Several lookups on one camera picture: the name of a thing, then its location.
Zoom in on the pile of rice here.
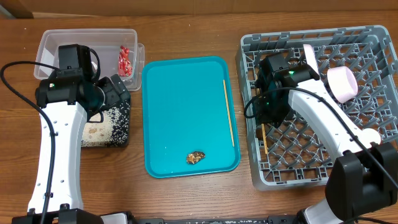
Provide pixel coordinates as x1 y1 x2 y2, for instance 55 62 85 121
81 99 131 147

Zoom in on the wooden chopstick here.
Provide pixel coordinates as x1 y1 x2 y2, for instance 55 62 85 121
256 88 269 155
223 80 234 147

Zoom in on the white cup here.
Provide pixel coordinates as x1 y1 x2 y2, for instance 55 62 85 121
360 128 382 144

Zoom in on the large pink plate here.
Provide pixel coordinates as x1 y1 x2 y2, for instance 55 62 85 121
303 44 320 80

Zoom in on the pink shallow bowl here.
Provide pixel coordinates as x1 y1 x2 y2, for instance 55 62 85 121
326 66 358 103

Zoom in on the black tray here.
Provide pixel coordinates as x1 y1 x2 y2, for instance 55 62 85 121
80 91 131 149

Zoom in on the grey dishwasher rack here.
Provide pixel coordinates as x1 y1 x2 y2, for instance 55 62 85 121
236 25 397 190

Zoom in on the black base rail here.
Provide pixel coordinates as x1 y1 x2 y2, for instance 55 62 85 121
102 211 299 224

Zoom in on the clear plastic bin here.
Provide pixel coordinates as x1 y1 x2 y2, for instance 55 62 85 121
36 29 145 91

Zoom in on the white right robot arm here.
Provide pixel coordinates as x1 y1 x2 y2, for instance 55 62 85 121
244 53 397 223

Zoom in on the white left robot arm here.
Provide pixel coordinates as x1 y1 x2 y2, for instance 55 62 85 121
1 44 136 223

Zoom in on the red snack wrapper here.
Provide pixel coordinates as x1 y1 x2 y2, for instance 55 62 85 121
118 46 132 77

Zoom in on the teal plastic tray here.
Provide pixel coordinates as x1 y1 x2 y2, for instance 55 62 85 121
142 56 241 179

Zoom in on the brown food scrap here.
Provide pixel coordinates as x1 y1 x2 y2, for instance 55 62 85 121
186 151 205 165

